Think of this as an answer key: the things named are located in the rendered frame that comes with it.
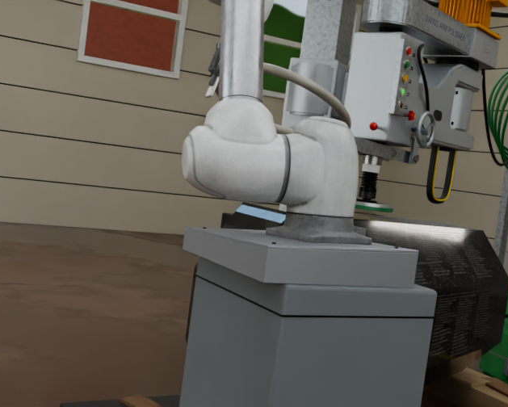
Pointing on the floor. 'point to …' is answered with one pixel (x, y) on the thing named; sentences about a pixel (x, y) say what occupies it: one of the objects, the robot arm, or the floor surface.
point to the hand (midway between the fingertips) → (218, 91)
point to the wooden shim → (139, 401)
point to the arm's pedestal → (304, 343)
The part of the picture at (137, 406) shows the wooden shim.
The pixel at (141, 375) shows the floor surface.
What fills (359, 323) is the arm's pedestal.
